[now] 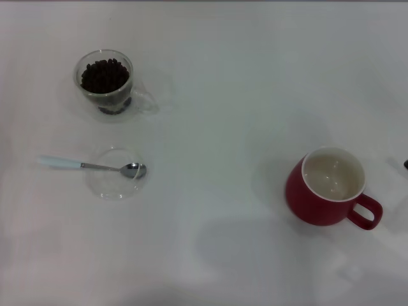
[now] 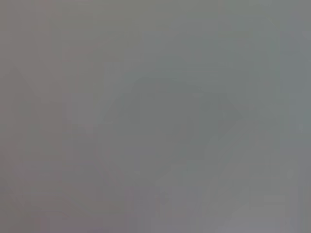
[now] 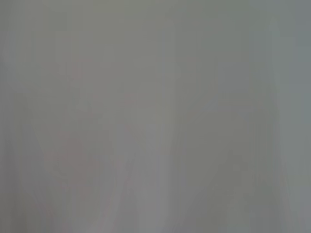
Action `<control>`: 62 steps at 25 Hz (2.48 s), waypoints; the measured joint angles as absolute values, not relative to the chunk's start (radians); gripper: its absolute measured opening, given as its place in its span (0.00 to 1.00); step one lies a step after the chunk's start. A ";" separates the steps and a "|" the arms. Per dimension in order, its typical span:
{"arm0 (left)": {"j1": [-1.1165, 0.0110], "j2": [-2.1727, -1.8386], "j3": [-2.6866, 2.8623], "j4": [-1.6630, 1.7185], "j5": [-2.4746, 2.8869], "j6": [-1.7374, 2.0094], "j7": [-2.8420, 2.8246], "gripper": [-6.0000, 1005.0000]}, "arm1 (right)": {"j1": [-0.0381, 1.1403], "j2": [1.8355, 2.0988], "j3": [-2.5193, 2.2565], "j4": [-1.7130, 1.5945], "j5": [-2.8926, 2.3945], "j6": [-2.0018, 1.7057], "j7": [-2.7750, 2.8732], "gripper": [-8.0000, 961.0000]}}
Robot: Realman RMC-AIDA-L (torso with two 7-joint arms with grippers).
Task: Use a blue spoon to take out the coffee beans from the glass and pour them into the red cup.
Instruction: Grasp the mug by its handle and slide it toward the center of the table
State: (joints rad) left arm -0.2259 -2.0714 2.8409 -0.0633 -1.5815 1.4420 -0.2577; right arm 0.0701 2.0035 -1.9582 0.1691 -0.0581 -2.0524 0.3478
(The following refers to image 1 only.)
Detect red mug white inside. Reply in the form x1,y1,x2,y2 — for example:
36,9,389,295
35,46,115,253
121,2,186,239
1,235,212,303
285,145,383,231

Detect clear double-wall glass mug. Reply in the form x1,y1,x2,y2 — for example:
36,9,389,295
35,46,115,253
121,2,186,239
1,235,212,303
74,48,160,124

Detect metal spoon light blue handle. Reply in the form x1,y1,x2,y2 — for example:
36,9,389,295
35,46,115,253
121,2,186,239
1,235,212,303
36,154,148,180

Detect dark coffee beans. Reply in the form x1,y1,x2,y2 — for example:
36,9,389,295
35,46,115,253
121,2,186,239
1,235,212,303
80,59,131,95

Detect clear glass saucer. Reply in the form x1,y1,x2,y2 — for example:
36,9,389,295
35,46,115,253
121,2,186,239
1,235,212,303
85,146,150,201

